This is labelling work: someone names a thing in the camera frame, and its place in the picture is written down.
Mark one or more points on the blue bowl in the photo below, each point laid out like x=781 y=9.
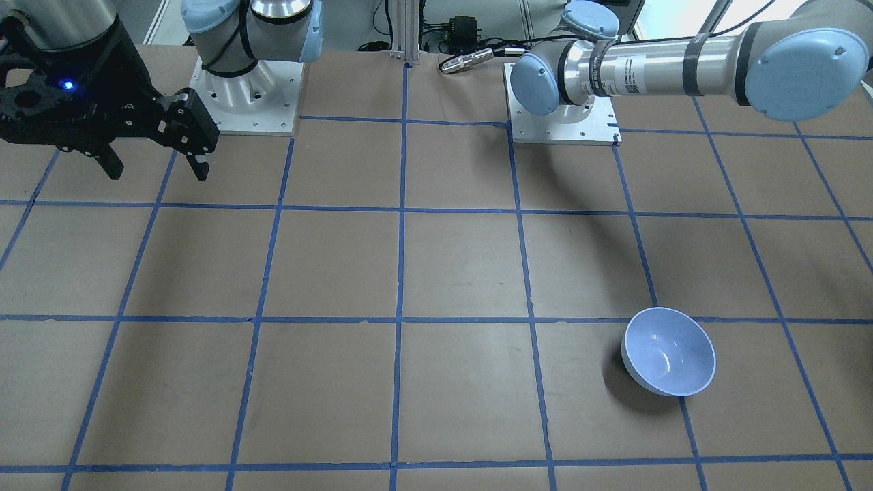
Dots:
x=668 y=353

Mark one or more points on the silver metal cylinder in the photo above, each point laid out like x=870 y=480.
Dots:
x=462 y=62

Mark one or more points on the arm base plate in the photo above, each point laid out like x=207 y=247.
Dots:
x=593 y=123
x=264 y=102

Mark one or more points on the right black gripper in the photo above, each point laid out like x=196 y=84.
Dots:
x=129 y=65

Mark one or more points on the aluminium frame post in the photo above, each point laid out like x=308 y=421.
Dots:
x=404 y=30

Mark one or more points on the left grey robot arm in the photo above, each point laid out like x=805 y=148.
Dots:
x=794 y=69

